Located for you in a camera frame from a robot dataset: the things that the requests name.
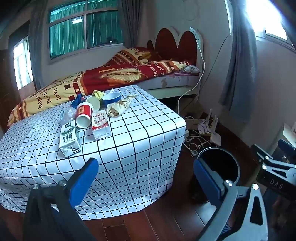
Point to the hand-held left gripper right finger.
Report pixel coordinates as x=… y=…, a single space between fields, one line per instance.
x=208 y=183

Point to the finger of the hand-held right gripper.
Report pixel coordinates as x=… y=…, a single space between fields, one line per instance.
x=286 y=145
x=268 y=160

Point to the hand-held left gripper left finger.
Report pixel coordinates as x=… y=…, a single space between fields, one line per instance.
x=86 y=183

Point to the black round trash bin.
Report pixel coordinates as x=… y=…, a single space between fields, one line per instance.
x=222 y=162

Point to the green white milk carton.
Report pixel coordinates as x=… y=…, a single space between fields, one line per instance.
x=68 y=139

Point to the red white drink carton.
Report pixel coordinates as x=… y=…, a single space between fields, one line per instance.
x=100 y=125

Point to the clear plastic bottle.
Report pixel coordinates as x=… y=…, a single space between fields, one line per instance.
x=68 y=114

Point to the red paper cup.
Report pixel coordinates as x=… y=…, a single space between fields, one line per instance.
x=83 y=111

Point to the blue cloth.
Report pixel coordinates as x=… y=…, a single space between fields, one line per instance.
x=77 y=100

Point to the blue white paper cup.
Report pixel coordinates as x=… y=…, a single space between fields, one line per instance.
x=111 y=101

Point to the white plastic spoon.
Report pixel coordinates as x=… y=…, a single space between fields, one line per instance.
x=110 y=92

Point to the person's right hand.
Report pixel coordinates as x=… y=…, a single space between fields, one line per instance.
x=278 y=207

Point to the white router with antennas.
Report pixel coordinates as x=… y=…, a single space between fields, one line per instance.
x=215 y=139

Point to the blue striped clothing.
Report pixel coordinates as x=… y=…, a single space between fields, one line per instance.
x=225 y=229

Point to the white power strip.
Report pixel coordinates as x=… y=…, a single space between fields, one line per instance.
x=186 y=134

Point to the cardboard box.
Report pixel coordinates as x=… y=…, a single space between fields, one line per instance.
x=193 y=122

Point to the white black checkered tablecloth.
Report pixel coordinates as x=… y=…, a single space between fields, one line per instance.
x=138 y=143

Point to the blue grey curtain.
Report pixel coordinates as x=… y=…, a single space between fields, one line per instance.
x=240 y=69

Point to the red yellow printed blanket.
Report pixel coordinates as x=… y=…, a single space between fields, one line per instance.
x=111 y=74

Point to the floral pillow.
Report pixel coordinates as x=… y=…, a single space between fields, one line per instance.
x=192 y=69

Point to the brown wooden door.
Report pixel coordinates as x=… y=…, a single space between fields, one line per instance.
x=4 y=88

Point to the bright side window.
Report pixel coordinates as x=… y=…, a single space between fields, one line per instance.
x=270 y=18

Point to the small bright window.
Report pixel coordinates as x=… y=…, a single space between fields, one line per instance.
x=22 y=62

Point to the red heart-shaped headboard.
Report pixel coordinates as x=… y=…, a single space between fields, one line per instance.
x=185 y=46

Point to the large sliding window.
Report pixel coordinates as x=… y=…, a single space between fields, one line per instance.
x=69 y=34

